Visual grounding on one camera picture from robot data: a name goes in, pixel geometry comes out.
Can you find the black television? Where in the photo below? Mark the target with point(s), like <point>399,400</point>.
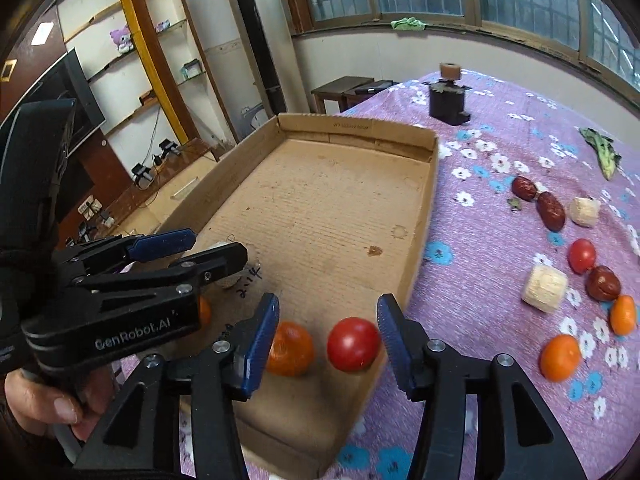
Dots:
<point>75,95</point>

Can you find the wooden television cabinet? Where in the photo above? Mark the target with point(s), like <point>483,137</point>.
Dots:
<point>150,205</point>

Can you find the dark red jujube date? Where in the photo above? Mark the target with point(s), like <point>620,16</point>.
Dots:
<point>524,188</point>
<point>550,211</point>
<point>602,283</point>

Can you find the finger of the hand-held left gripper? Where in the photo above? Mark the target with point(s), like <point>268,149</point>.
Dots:
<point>215,262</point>
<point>162,243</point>

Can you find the green cloth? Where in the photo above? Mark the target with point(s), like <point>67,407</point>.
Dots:
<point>407,23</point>

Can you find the white standing air conditioner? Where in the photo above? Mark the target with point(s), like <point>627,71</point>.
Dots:
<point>250,35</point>

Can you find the green leafy vegetable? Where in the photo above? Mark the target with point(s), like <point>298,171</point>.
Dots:
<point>602,152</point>

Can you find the pale corn cob piece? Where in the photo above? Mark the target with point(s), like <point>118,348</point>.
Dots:
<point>545,289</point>
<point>585,211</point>

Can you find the person's left hand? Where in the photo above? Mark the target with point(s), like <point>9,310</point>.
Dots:
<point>45,402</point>

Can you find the brown cardboard box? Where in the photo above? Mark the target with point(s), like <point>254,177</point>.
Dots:
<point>310,200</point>

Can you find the small dried fruit calyx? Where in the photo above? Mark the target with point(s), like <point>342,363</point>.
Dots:
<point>514,204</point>

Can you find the white wall shelf unit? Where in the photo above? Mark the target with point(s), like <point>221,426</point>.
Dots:
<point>100,55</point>

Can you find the black container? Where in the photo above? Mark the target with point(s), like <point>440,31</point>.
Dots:
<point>446,104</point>

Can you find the purple floral blanket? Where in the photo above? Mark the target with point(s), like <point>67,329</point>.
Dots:
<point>475,270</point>

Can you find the small white shelf box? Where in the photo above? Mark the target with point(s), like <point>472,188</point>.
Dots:
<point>163,25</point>

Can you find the teal and white box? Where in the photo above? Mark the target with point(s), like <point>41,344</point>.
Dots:
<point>191,70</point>

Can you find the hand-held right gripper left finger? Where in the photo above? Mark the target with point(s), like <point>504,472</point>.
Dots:
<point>260,347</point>

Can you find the brown cork block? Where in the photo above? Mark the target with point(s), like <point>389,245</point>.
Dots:
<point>450,71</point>

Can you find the purple plush toy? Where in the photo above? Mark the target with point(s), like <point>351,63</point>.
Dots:
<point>121,40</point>

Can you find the black charger dock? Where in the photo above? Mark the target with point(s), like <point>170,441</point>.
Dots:
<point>142,175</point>
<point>170,149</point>

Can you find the red tomato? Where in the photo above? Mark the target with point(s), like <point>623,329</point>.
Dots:
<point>352,344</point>
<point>582,256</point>

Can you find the flat black device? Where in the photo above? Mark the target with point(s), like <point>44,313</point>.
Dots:
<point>372,87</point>

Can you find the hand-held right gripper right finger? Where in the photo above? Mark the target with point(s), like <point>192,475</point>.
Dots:
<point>395,347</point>

